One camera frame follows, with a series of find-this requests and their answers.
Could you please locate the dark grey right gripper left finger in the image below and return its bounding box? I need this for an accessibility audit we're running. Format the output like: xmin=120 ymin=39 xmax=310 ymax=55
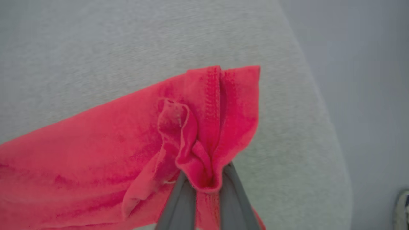
xmin=155 ymin=170 xmax=197 ymax=230

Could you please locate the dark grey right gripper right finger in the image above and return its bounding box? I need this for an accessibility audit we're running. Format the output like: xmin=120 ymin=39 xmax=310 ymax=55
xmin=219 ymin=161 xmax=261 ymax=230

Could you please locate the red Bulls basketball jersey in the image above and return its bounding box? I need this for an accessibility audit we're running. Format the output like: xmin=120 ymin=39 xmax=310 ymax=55
xmin=0 ymin=65 xmax=266 ymax=230

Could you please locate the grey white rounded object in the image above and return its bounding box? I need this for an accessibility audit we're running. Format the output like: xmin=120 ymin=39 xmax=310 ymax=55
xmin=392 ymin=190 xmax=409 ymax=230

